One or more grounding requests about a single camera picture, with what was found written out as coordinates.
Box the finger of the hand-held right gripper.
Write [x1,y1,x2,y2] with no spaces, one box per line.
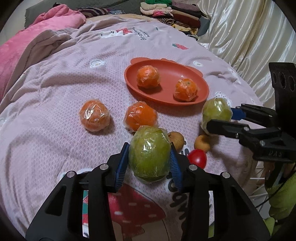
[231,103,278,127]
[206,119,281,149]

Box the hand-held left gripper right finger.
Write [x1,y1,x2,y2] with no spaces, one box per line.
[170,142,271,241]

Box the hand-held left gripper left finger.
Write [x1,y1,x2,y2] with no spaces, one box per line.
[25,142,130,241]

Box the green mango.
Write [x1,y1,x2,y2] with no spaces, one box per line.
[128,125,173,184]
[201,97,233,136]

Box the red cherry tomato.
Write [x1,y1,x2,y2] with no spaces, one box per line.
[187,149,207,169]

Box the brown longan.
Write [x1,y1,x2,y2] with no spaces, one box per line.
[194,134,211,153]
[168,131,185,151]

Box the plastic-wrapped orange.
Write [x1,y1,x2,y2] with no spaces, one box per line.
[79,99,111,132]
[136,65,160,90]
[124,101,158,133]
[173,78,199,102]

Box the red-orange silicone plate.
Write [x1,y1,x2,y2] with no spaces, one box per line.
[124,57,210,107]

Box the person's right forearm green sleeve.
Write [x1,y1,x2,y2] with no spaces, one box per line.
[264,173,296,234]

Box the person's right hand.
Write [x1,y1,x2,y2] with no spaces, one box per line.
[262,162,275,181]

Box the cream satin curtain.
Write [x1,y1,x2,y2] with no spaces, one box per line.
[196,0,296,109]

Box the grey cushion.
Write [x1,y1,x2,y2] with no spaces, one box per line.
[196,17,210,39]

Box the pink printed quilt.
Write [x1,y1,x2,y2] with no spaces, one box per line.
[0,14,266,241]

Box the pile of folded clothes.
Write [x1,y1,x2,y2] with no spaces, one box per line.
[140,0,201,35]

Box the dark striped cloth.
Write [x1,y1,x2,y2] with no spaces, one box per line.
[76,7,116,16]

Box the pink fleece blanket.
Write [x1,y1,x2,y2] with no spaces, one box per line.
[0,4,86,98]

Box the grey padded headboard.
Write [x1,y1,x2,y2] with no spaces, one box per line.
[25,0,144,27]

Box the white wire rack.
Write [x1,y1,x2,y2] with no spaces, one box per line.
[251,160,271,207]

